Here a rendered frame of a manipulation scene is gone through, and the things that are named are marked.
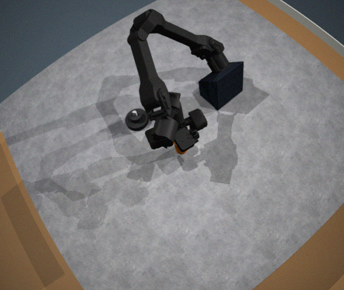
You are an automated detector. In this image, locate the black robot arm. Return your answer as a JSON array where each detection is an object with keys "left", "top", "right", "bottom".
[{"left": 127, "top": 9, "right": 232, "bottom": 152}]

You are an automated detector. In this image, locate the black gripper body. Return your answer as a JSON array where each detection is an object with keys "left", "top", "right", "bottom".
[{"left": 145, "top": 109, "right": 207, "bottom": 149}]

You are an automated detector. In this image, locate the orange knob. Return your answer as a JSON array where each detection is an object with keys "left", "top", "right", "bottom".
[{"left": 174, "top": 142, "right": 187, "bottom": 154}]

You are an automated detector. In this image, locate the dark grey round pedestal with silver shaft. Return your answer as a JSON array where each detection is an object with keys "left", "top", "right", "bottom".
[{"left": 126, "top": 108, "right": 149, "bottom": 131}]

